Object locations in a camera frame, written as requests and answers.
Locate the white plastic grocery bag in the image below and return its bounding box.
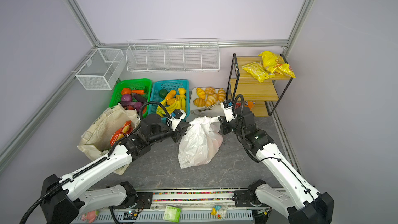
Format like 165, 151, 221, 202
178, 117, 223, 169

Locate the red snack bag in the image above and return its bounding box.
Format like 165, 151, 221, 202
110, 120, 134, 146

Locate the cream canvas tote bag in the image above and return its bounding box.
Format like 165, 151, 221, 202
77, 104, 140, 161

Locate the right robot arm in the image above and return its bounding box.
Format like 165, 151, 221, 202
219, 94, 334, 224

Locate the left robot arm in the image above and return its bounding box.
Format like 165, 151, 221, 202
20, 102, 188, 224

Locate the orange soda can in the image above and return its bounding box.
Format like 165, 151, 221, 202
245, 101, 255, 110

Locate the banana bunch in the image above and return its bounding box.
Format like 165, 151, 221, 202
160, 95, 187, 114

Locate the black wooden shelf rack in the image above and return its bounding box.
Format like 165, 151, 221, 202
227, 54, 293, 117

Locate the croissant front left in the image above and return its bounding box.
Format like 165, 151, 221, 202
193, 97, 206, 108

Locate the white bread tray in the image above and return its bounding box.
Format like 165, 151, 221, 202
186, 87, 224, 122

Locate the yellow lemon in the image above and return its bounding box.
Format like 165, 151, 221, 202
178, 88, 186, 94

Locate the green avocado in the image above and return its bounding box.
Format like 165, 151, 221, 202
159, 89, 169, 99

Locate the croissant far left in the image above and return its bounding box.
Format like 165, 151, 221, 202
196, 87, 206, 100

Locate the purple eggplant front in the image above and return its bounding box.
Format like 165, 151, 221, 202
119, 101, 143, 111

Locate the croissant top middle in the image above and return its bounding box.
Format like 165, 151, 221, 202
205, 87, 215, 95

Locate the teal plastic basket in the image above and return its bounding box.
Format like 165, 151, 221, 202
150, 79, 190, 121

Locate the dark purple eggplant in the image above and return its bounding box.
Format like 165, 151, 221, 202
131, 93, 147, 104

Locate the orange carrot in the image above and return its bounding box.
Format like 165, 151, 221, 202
131, 90, 145, 95

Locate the yellow chip bag left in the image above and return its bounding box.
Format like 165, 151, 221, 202
241, 62, 275, 83

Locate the yellow chip bag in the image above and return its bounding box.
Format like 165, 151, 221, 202
258, 51, 296, 78
241, 62, 275, 83

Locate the green plastic basket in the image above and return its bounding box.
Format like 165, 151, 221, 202
108, 78, 152, 110

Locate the purple onion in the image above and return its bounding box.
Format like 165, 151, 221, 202
121, 94, 133, 102

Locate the orange red tomato back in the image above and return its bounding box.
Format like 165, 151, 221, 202
121, 88, 132, 95

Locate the yellow chip bag right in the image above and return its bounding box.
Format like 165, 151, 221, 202
258, 51, 296, 78

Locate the green small box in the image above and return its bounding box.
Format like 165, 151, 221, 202
163, 205, 181, 223

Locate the yellow toy figure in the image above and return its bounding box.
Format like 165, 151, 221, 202
211, 205, 227, 219

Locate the small white mesh basket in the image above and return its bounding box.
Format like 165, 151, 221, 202
76, 48, 126, 91

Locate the pink toy figure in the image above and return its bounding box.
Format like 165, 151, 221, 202
81, 210, 99, 224

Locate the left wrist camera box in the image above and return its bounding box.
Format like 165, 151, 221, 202
170, 109, 187, 131

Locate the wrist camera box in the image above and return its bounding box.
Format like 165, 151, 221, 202
170, 109, 187, 131
221, 99, 235, 123

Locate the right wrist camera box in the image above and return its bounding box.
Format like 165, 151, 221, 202
221, 99, 235, 123

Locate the long white wire basket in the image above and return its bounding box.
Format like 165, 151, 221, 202
125, 38, 220, 72

